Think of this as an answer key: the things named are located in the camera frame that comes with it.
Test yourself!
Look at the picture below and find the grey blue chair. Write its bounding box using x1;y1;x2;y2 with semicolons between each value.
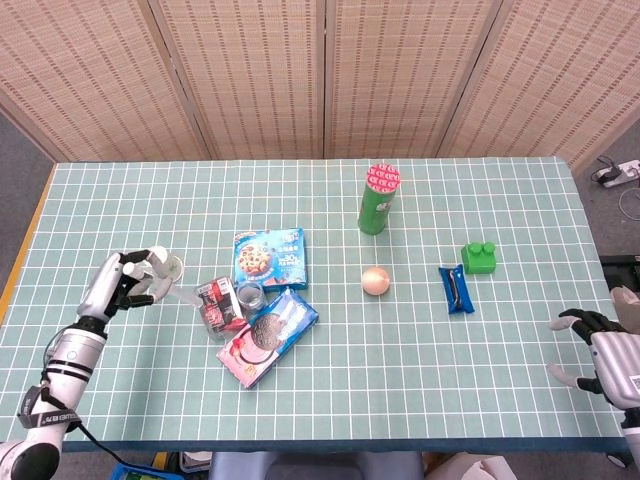
208;451;426;480

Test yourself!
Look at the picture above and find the cardboard box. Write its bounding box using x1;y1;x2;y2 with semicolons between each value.
424;452;516;480

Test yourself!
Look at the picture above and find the peach ball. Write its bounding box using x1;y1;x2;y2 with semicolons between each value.
360;266;392;297

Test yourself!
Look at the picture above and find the blue pink Oreo box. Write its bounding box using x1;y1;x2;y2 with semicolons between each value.
215;288;320;390

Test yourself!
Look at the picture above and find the green toy building block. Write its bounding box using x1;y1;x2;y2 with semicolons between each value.
460;241;499;275

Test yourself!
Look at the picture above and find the blue Oreo snack pack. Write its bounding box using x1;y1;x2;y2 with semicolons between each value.
438;264;475;315

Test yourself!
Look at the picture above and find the woven folding screen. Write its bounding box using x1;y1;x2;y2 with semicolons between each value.
0;0;640;169

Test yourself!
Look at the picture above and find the red and black snack packet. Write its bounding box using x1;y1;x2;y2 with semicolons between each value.
193;273;249;341

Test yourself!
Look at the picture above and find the green grid tablecloth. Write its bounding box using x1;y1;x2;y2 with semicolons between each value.
0;157;636;454

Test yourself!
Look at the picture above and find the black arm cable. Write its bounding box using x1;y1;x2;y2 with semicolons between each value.
72;422;129;466

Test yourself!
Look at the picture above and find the blue chocolate chip cookie box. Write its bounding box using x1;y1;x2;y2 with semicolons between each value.
232;227;310;294

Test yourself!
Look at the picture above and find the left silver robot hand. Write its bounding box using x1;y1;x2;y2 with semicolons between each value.
75;247;176;322

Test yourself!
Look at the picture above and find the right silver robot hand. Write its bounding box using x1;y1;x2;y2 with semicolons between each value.
547;308;640;412

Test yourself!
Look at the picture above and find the blue plastic bin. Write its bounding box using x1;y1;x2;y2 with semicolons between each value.
108;462;161;480

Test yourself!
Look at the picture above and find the grey shoe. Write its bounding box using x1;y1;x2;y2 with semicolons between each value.
608;284;640;329

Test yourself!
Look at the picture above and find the green chips can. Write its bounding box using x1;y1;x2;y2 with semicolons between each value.
356;162;403;236

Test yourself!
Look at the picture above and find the thin white cable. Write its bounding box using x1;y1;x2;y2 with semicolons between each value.
618;187;640;219

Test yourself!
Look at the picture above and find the white power strip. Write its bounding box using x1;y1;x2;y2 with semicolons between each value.
593;159;640;189

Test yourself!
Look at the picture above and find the white paper cup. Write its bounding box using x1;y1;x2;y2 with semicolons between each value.
149;245;184;284

